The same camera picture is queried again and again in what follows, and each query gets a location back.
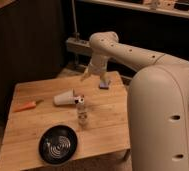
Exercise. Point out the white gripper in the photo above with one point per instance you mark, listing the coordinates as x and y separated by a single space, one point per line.
94 68

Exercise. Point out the black ceramic bowl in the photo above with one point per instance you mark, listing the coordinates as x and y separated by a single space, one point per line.
58 144

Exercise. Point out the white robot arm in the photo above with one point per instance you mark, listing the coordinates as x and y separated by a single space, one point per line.
157 102

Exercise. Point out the small red white toy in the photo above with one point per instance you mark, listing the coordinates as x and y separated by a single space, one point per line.
79 99

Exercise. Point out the white paper cup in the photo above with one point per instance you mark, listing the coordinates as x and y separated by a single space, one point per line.
64 98

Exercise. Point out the vertical metal pole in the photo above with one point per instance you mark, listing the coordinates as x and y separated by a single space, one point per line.
76 33

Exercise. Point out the clear plastic bottle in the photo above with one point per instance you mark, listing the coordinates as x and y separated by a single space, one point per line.
82 114

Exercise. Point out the wooden table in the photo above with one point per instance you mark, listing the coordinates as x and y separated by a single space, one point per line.
106 130

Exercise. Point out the orange carrot toy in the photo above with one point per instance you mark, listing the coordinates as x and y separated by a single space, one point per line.
27 106

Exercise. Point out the wooden shelf with items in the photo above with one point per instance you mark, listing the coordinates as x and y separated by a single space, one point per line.
177 8

